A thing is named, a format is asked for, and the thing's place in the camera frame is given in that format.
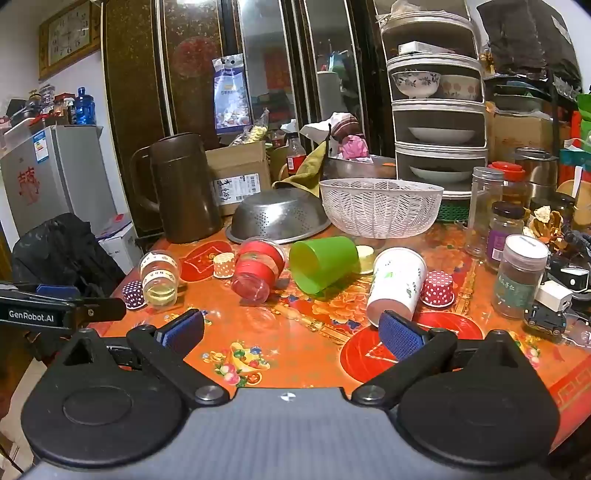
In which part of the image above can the white flat box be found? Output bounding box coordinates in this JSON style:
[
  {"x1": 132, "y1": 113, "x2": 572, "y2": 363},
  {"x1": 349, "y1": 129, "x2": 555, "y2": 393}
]
[{"x1": 397, "y1": 41, "x2": 456, "y2": 56}]

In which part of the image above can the green mesh basket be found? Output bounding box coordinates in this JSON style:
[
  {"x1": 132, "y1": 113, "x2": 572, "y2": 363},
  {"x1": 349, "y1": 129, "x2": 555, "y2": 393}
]
[{"x1": 436, "y1": 200, "x2": 470, "y2": 223}]

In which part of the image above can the black toy car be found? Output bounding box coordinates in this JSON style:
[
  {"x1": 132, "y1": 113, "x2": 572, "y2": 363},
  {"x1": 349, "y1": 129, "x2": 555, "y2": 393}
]
[{"x1": 523, "y1": 305, "x2": 568, "y2": 336}]

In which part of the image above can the red translucent plastic cup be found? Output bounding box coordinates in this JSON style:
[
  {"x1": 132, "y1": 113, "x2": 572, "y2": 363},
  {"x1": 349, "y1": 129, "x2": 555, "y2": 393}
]
[{"x1": 230, "y1": 237, "x2": 287, "y2": 304}]

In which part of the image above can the metal basin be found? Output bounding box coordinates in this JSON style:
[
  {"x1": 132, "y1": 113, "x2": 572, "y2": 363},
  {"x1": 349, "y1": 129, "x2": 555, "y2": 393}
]
[{"x1": 322, "y1": 155, "x2": 398, "y2": 182}]

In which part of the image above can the grey refrigerator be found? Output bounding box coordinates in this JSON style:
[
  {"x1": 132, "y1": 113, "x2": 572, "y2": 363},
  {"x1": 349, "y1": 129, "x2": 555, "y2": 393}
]
[{"x1": 0, "y1": 124, "x2": 117, "y2": 241}]

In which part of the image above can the dried yellow flower bunch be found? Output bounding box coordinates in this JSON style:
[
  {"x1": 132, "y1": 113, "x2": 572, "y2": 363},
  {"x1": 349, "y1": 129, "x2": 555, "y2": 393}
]
[{"x1": 528, "y1": 205, "x2": 574, "y2": 241}]

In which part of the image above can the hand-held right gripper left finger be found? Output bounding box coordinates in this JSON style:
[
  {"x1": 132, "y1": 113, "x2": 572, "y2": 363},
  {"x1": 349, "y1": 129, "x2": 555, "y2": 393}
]
[{"x1": 46, "y1": 308, "x2": 230, "y2": 409}]

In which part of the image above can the orange patterned ceramic bowl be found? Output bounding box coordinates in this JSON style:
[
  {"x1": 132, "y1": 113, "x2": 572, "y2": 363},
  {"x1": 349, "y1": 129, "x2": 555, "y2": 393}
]
[{"x1": 437, "y1": 74, "x2": 484, "y2": 102}]

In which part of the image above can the red lid jar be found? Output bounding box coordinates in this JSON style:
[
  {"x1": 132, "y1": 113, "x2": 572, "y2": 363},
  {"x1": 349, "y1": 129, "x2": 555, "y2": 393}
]
[{"x1": 489, "y1": 161, "x2": 527, "y2": 209}]

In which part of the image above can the striped knit cloth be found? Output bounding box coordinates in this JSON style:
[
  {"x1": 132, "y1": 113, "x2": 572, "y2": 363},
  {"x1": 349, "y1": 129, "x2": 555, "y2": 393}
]
[{"x1": 329, "y1": 112, "x2": 361, "y2": 139}]

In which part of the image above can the orange floral tablecloth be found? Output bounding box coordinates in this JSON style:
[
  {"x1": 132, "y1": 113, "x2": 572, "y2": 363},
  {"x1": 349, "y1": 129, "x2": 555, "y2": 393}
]
[{"x1": 87, "y1": 216, "x2": 591, "y2": 455}]

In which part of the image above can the white plate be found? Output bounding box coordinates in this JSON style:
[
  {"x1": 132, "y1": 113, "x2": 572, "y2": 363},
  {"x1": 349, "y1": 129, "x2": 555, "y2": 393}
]
[
  {"x1": 408, "y1": 165, "x2": 472, "y2": 184},
  {"x1": 407, "y1": 126, "x2": 476, "y2": 144}
]

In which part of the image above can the orange polka dot cupcake liner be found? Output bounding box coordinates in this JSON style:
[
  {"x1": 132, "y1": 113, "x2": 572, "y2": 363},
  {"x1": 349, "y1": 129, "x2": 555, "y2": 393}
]
[{"x1": 212, "y1": 252, "x2": 236, "y2": 279}]

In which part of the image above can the pink cloth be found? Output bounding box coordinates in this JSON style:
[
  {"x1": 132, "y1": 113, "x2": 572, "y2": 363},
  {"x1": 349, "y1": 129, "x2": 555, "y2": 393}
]
[{"x1": 339, "y1": 134, "x2": 370, "y2": 160}]

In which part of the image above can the yellow cupcake liner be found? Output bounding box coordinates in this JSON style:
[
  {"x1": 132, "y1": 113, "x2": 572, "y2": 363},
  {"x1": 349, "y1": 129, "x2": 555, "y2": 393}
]
[{"x1": 355, "y1": 245, "x2": 376, "y2": 276}]

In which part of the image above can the white lid spice jar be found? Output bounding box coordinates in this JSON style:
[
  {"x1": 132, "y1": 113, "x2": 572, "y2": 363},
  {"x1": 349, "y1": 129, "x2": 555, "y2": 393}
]
[{"x1": 490, "y1": 233, "x2": 550, "y2": 319}]

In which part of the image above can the olive green cloth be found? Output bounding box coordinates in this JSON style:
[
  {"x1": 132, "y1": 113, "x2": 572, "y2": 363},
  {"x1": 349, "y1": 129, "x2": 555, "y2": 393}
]
[{"x1": 272, "y1": 137, "x2": 334, "y2": 193}]

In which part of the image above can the purple label glass jar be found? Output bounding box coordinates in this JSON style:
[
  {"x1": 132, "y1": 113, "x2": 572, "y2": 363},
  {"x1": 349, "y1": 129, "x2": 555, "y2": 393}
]
[{"x1": 484, "y1": 201, "x2": 527, "y2": 272}]

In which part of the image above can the brown plastic pitcher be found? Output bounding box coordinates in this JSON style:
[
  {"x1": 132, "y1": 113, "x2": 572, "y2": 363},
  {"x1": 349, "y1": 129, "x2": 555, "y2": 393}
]
[{"x1": 129, "y1": 132, "x2": 225, "y2": 245}]

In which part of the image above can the white stacking dish shelf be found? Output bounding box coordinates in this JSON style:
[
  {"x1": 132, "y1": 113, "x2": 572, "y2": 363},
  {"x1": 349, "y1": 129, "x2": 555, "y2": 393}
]
[{"x1": 379, "y1": 11, "x2": 491, "y2": 200}]

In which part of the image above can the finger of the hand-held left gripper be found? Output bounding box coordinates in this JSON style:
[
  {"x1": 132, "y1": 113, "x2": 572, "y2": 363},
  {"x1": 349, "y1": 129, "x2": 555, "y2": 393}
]
[
  {"x1": 69, "y1": 298, "x2": 127, "y2": 322},
  {"x1": 0, "y1": 281, "x2": 81, "y2": 301}
]

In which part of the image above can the clear glass cup patterned band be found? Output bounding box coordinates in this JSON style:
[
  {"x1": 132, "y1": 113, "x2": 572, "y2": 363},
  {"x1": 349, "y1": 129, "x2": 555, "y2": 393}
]
[{"x1": 139, "y1": 250, "x2": 182, "y2": 308}]

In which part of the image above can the paper towel roll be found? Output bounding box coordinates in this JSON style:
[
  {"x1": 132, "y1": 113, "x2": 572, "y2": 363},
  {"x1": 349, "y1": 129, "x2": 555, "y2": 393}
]
[{"x1": 317, "y1": 69, "x2": 341, "y2": 122}]

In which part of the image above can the metal colander bowl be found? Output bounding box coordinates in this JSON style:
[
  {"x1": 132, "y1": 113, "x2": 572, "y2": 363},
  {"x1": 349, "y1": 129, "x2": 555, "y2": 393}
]
[{"x1": 225, "y1": 187, "x2": 332, "y2": 245}]

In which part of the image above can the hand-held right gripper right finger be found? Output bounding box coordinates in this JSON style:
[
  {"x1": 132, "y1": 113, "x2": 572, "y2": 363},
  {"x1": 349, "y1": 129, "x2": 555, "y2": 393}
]
[{"x1": 352, "y1": 310, "x2": 540, "y2": 409}]

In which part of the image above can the white charger plug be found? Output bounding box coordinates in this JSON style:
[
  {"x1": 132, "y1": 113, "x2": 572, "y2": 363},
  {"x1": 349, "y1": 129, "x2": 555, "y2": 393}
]
[{"x1": 535, "y1": 280, "x2": 574, "y2": 311}]

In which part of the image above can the blue white snack bag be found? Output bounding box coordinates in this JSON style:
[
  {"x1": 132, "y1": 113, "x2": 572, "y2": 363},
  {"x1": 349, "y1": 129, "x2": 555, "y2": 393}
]
[{"x1": 212, "y1": 54, "x2": 254, "y2": 136}]

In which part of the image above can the red polka dot cupcake liner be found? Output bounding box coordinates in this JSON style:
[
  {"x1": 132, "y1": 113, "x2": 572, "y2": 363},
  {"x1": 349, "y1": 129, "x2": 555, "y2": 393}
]
[{"x1": 420, "y1": 270, "x2": 457, "y2": 308}]

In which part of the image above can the purple polka dot cupcake liner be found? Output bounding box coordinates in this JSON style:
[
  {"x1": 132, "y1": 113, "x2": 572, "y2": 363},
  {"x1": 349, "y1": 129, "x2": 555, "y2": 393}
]
[{"x1": 122, "y1": 280, "x2": 148, "y2": 310}]

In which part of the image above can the floral ceramic bowl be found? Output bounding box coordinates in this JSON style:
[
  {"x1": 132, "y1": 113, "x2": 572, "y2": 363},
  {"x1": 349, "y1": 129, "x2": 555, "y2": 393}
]
[{"x1": 391, "y1": 71, "x2": 442, "y2": 99}]

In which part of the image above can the large brown cardboard box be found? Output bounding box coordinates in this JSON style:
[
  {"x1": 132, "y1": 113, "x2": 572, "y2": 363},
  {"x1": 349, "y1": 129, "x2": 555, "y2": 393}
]
[{"x1": 484, "y1": 102, "x2": 555, "y2": 163}]

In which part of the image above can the wooden wall clock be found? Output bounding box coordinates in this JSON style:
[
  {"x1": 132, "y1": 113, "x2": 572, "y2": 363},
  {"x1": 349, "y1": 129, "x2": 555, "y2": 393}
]
[{"x1": 38, "y1": 0, "x2": 103, "y2": 82}]

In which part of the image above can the red label soda bottle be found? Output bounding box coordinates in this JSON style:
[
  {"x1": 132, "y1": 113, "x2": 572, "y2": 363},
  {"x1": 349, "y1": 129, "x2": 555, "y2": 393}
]
[{"x1": 286, "y1": 133, "x2": 308, "y2": 179}]

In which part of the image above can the white plastic basket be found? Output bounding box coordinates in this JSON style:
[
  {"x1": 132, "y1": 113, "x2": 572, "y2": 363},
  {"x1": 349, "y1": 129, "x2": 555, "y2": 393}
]
[{"x1": 318, "y1": 178, "x2": 445, "y2": 240}]

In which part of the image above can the blue water bottle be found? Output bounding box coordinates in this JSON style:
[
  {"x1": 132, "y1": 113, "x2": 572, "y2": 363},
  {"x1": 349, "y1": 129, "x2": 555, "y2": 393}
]
[{"x1": 73, "y1": 86, "x2": 97, "y2": 127}]

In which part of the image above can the tall clear glass jar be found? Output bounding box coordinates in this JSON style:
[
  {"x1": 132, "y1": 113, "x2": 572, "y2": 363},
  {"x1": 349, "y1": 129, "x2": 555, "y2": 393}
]
[{"x1": 465, "y1": 167, "x2": 504, "y2": 257}]

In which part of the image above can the brown cardboard box white label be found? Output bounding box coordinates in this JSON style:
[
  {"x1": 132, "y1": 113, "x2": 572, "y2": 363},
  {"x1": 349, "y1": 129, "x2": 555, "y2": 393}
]
[{"x1": 205, "y1": 140, "x2": 273, "y2": 218}]

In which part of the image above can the black hanging bag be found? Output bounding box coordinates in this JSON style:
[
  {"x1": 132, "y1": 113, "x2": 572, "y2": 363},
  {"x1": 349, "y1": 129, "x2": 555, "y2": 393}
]
[{"x1": 475, "y1": 0, "x2": 583, "y2": 85}]

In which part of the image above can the green plastic cup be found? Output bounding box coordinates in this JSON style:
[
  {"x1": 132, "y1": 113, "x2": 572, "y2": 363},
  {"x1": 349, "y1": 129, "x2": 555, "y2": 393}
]
[{"x1": 289, "y1": 236, "x2": 361, "y2": 297}]

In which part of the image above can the white paper cup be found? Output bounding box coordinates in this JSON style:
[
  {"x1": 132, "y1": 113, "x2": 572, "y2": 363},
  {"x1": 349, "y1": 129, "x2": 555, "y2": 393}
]
[{"x1": 366, "y1": 247, "x2": 428, "y2": 322}]

